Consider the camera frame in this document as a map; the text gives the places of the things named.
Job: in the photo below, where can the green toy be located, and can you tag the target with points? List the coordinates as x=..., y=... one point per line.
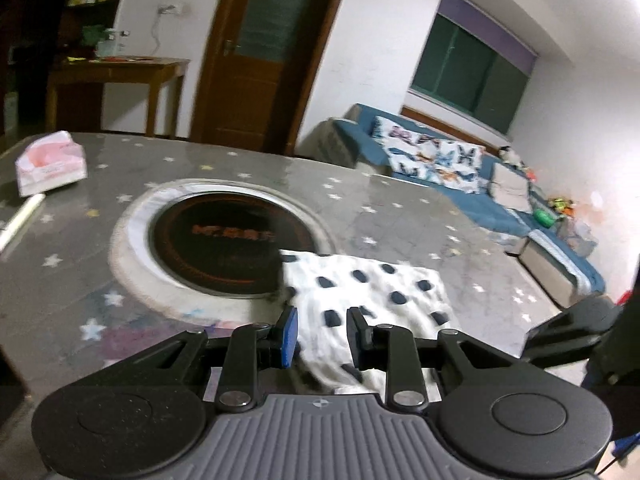
x=544, y=217

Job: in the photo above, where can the dark green window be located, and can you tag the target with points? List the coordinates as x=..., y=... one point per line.
x=483, y=80

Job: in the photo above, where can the black jacket right forearm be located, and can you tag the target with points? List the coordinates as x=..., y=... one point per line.
x=613, y=374

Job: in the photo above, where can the wall power socket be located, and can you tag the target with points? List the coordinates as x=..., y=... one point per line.
x=170, y=9

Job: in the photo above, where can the round induction cooktop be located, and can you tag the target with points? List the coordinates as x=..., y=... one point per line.
x=201, y=251

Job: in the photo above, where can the pink tissue pack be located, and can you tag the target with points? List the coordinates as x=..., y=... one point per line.
x=53, y=161

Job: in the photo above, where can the brown wooden door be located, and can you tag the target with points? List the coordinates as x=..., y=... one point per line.
x=258, y=69

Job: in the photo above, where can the blue sofa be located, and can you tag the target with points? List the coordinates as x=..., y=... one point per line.
x=347, y=141

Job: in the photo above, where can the white polka dot garment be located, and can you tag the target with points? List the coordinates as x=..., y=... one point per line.
x=324, y=288

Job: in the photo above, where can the panda plush toy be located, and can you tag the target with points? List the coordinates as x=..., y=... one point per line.
x=511, y=157

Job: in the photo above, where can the wooden side table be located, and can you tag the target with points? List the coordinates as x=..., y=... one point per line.
x=155, y=72

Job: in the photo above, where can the butterfly print pillow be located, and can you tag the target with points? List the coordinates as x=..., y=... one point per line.
x=449, y=163

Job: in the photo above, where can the grey storage ottoman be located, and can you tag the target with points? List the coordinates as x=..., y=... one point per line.
x=561, y=273

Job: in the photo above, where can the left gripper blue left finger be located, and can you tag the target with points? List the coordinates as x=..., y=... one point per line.
x=251, y=349

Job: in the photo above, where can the dark wooden shelf cabinet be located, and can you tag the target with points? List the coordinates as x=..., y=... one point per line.
x=37, y=38

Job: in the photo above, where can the beige cushion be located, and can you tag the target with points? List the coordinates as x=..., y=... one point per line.
x=509, y=189

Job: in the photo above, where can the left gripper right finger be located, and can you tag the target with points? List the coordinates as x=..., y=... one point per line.
x=392, y=350

